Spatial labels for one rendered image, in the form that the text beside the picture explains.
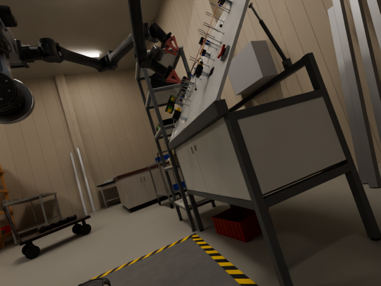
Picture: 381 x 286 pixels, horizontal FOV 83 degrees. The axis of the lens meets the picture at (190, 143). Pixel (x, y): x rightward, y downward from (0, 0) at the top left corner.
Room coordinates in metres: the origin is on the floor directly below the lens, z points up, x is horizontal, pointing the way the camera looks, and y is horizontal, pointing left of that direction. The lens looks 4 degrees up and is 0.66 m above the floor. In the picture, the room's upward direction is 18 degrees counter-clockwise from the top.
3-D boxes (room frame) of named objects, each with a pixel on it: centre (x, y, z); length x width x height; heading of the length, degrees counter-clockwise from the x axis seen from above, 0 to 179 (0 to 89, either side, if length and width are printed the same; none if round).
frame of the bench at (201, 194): (1.57, -0.30, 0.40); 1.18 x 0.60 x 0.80; 18
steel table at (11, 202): (5.90, 4.57, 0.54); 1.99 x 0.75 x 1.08; 25
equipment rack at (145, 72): (2.43, 0.09, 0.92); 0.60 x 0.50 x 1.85; 18
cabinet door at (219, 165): (1.22, -0.10, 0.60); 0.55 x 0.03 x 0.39; 18
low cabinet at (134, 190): (5.51, 0.97, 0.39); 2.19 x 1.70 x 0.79; 115
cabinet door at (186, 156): (1.75, 0.07, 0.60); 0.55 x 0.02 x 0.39; 18
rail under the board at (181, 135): (1.48, 0.00, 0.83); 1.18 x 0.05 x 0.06; 18
